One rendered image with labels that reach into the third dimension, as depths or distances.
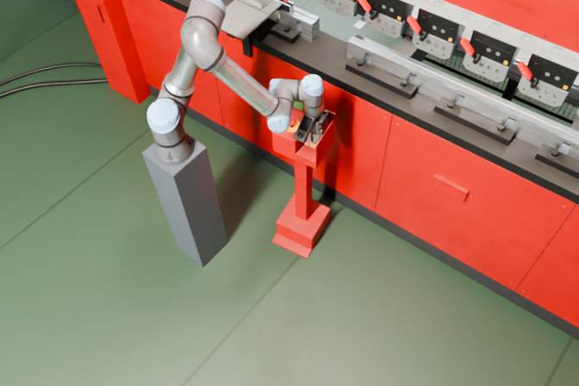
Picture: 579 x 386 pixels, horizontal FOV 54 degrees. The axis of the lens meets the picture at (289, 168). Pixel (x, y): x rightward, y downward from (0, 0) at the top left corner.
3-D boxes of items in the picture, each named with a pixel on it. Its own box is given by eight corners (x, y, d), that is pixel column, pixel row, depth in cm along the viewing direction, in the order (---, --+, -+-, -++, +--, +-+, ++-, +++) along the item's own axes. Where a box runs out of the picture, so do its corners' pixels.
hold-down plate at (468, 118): (432, 110, 217) (434, 105, 214) (439, 102, 219) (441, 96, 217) (507, 146, 206) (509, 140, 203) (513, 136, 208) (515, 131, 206)
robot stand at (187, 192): (202, 268, 276) (172, 176, 214) (177, 247, 283) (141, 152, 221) (228, 242, 284) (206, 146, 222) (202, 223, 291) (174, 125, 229)
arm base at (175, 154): (173, 171, 215) (168, 156, 207) (146, 152, 221) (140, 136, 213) (201, 147, 222) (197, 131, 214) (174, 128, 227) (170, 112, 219)
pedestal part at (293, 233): (271, 242, 284) (270, 230, 274) (295, 205, 296) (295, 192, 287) (307, 258, 278) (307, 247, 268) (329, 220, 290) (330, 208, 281)
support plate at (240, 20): (208, 23, 232) (208, 21, 231) (248, -10, 245) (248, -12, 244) (243, 40, 226) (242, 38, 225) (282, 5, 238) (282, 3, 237)
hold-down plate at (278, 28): (237, 18, 251) (237, 13, 249) (245, 12, 254) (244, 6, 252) (292, 44, 241) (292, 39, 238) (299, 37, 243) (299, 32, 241)
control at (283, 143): (273, 151, 234) (270, 122, 220) (291, 125, 242) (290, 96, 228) (315, 169, 228) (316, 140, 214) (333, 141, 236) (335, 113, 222)
